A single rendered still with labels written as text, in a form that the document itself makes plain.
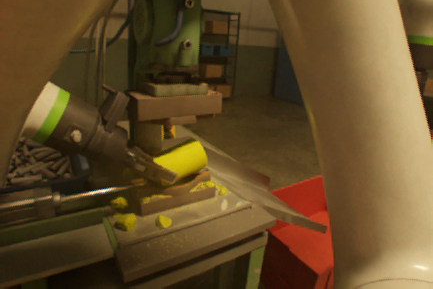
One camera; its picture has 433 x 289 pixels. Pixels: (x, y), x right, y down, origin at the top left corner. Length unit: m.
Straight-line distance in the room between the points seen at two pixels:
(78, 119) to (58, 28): 0.29
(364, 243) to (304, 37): 0.18
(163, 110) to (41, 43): 0.32
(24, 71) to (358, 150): 0.25
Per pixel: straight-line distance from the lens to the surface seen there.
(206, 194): 0.60
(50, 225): 0.54
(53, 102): 0.46
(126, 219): 0.52
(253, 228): 0.55
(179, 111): 0.50
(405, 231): 0.26
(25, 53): 0.20
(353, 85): 0.23
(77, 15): 0.18
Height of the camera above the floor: 1.32
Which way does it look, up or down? 17 degrees down
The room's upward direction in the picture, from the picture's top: 4 degrees clockwise
